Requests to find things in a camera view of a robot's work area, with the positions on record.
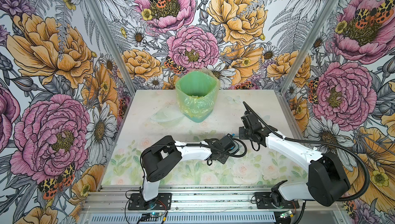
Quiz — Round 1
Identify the aluminium corner post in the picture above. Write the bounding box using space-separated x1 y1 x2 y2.
72 0 136 95
280 0 352 94

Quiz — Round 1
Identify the green trash bin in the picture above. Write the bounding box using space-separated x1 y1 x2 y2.
175 70 220 123

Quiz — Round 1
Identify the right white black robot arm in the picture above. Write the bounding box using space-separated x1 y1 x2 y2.
239 112 350 208

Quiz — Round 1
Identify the left aluminium corner post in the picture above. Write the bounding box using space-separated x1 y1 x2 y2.
72 0 136 95

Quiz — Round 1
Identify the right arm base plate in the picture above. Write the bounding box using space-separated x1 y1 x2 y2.
252 192 299 210

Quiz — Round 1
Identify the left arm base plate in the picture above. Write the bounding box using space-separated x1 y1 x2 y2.
127 193 172 211

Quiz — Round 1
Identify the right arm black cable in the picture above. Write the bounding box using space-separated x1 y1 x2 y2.
242 101 370 202

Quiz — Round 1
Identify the aluminium front rail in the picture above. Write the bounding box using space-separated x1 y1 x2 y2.
80 185 343 215

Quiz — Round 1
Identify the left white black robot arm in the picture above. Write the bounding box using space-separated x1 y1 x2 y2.
140 134 247 209

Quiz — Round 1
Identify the yellow plastic bin liner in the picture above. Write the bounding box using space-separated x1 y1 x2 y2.
175 68 221 120

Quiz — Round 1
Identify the right aluminium corner post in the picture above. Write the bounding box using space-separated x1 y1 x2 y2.
280 0 352 94

